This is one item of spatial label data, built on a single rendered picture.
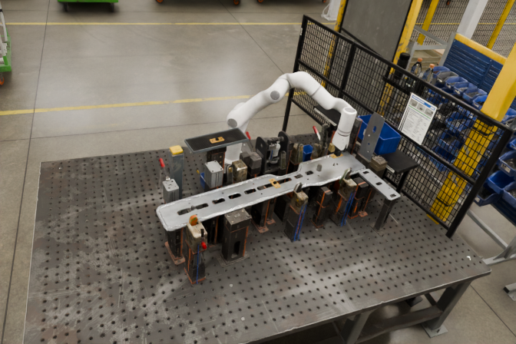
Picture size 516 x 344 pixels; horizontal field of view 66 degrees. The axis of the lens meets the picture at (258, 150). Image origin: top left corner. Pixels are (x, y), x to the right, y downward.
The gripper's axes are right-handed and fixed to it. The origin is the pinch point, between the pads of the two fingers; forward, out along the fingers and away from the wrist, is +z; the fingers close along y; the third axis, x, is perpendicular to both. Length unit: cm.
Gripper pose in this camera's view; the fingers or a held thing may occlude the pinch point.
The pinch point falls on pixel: (337, 152)
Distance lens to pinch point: 260.9
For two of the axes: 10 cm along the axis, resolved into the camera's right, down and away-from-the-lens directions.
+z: -1.2, 8.0, 5.8
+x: 8.5, -2.2, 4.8
